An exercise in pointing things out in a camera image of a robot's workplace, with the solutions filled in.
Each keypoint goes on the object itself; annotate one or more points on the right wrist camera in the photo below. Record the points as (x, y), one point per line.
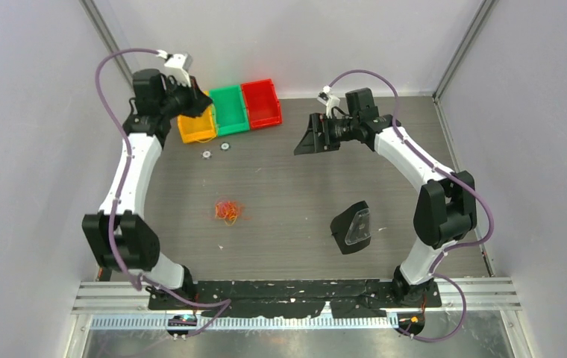
(329, 100)

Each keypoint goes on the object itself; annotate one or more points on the green plastic bin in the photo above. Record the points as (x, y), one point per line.
(231, 115)

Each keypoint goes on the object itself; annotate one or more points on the yellow plastic bin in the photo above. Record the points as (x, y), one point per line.
(198, 129)

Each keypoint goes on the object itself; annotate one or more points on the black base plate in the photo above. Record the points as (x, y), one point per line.
(365, 298)

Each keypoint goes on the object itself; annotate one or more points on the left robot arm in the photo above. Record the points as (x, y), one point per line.
(117, 233)

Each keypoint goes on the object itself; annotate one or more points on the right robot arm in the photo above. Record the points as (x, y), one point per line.
(446, 208)

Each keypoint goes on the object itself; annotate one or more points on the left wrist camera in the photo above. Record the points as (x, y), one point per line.
(177, 65)

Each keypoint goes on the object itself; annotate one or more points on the red plastic bin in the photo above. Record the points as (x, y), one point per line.
(262, 104)

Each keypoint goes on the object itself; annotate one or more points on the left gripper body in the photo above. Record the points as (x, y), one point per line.
(176, 101)

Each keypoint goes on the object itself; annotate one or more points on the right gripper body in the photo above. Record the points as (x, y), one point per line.
(341, 130)

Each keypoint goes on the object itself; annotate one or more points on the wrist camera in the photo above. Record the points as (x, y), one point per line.
(177, 65)
(329, 100)

